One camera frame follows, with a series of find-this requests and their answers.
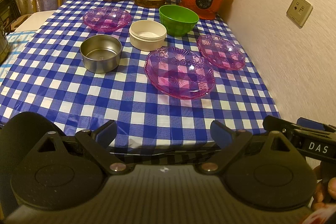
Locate stainless steel bowl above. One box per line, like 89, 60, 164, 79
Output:
80, 35, 122, 73

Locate white plastic bowl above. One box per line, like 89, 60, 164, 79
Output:
129, 20, 167, 52

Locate person's right hand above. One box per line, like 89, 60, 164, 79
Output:
311, 177, 336, 210

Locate single wall socket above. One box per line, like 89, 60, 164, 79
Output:
286, 0, 313, 28

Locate glass kettle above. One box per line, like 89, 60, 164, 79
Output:
0, 26, 10, 64

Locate blue white checkered tablecloth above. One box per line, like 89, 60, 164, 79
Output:
1, 0, 278, 153

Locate large purple plastic plate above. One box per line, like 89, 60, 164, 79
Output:
144, 47, 215, 100

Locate dark shelf rack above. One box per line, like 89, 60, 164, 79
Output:
0, 0, 21, 29

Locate green plastic bowl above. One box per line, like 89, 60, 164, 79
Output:
159, 5, 199, 37

